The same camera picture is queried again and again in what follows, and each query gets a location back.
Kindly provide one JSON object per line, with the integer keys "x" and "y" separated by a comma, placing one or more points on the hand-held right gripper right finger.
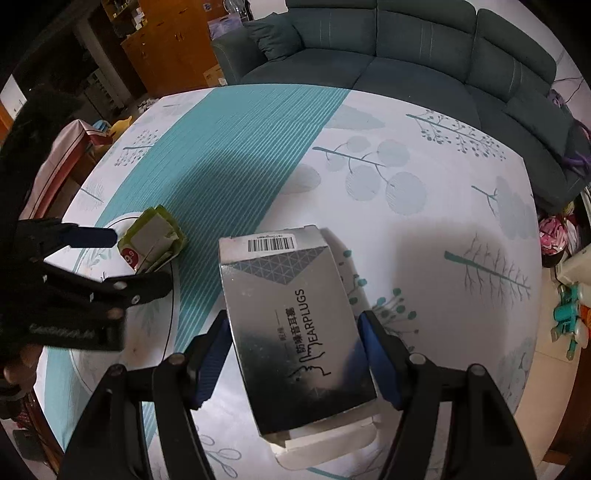
{"x": 378, "y": 364}

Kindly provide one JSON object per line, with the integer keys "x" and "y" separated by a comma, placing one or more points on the pink clothes pile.
{"x": 554, "y": 240}

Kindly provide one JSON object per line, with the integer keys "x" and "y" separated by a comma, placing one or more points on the dark green sofa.
{"x": 415, "y": 60}

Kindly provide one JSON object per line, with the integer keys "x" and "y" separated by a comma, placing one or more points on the dark green sofa cushion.
{"x": 540, "y": 121}
{"x": 276, "y": 36}

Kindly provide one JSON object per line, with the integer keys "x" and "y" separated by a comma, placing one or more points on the wooden cabinet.
{"x": 171, "y": 46}

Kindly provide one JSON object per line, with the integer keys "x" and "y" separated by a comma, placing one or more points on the purple tissue pack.
{"x": 228, "y": 18}

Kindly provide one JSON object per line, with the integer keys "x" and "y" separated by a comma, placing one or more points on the silver cardboard box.
{"x": 295, "y": 323}

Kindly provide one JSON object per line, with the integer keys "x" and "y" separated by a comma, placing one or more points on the person's left hand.
{"x": 21, "y": 367}

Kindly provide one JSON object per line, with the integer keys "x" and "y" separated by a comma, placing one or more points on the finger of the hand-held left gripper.
{"x": 94, "y": 237}
{"x": 138, "y": 288}

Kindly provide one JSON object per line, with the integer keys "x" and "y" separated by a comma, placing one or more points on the purple bag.
{"x": 575, "y": 134}

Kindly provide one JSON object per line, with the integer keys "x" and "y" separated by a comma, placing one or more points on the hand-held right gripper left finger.
{"x": 210, "y": 364}

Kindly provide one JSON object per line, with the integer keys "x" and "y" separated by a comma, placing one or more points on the printed teal white tablecloth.
{"x": 415, "y": 207}

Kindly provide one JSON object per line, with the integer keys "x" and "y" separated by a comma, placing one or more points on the brown cardboard box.
{"x": 215, "y": 74}

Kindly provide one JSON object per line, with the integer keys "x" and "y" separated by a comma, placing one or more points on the yellow plastic chair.
{"x": 121, "y": 128}

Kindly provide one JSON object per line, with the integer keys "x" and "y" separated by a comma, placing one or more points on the green carton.
{"x": 152, "y": 235}

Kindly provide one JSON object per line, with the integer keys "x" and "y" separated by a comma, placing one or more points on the pink table cover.
{"x": 69, "y": 157}

